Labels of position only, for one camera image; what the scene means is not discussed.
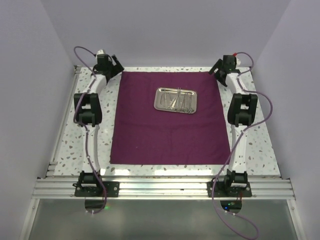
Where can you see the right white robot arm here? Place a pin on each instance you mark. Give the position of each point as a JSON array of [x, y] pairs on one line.
[[241, 114]]

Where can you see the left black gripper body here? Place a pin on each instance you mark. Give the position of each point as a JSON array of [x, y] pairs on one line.
[[108, 67]]

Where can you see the wide steel tweezers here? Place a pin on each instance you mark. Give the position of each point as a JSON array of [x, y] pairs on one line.
[[173, 102]]

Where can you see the steel forceps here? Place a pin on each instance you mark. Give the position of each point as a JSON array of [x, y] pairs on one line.
[[180, 103]]

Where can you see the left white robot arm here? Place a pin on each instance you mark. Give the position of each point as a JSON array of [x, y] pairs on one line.
[[88, 114]]

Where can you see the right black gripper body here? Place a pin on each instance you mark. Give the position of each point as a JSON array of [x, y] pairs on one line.
[[220, 79]]

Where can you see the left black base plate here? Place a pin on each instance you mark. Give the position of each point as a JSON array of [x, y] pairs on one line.
[[112, 190]]

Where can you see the steel instrument tray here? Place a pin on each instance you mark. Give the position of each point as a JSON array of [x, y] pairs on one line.
[[159, 100]]

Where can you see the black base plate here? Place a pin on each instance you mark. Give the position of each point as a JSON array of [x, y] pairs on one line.
[[220, 190], [112, 190]]

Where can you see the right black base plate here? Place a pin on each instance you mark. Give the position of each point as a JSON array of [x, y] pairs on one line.
[[220, 190]]

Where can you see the steel scissors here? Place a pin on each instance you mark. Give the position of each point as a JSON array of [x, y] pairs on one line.
[[188, 98]]

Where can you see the thin steel tweezers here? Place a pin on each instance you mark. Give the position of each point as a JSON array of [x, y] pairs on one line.
[[167, 99]]

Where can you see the aluminium mounting rail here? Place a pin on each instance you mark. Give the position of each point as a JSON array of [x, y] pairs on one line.
[[164, 188]]

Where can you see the purple surgical cloth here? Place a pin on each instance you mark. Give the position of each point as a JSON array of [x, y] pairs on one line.
[[145, 136]]

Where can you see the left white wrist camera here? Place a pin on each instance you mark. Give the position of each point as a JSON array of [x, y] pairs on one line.
[[100, 53]]

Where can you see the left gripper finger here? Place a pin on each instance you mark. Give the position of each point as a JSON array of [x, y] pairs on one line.
[[115, 59], [117, 68]]

